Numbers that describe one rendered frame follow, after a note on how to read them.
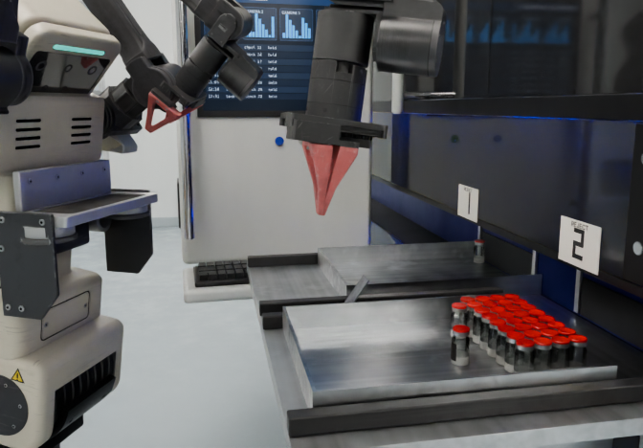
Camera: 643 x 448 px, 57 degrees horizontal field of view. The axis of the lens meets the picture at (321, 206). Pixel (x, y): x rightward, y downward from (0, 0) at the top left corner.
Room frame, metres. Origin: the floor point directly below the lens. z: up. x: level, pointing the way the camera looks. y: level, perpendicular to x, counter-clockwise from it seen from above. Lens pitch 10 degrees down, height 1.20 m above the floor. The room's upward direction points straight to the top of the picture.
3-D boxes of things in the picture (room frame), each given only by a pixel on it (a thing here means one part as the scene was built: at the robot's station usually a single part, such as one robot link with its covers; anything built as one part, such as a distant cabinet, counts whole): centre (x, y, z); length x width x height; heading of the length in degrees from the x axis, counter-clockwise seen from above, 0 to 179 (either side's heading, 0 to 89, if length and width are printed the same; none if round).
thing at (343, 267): (1.07, -0.18, 0.90); 0.34 x 0.26 x 0.04; 101
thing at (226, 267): (1.36, 0.10, 0.82); 0.40 x 0.14 x 0.02; 104
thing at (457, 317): (0.78, -0.19, 0.90); 0.02 x 0.02 x 0.05
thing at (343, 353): (0.71, -0.14, 0.90); 0.34 x 0.26 x 0.04; 100
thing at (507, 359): (0.73, -0.22, 0.90); 0.18 x 0.02 x 0.05; 10
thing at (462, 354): (0.69, -0.17, 0.90); 0.02 x 0.02 x 0.04
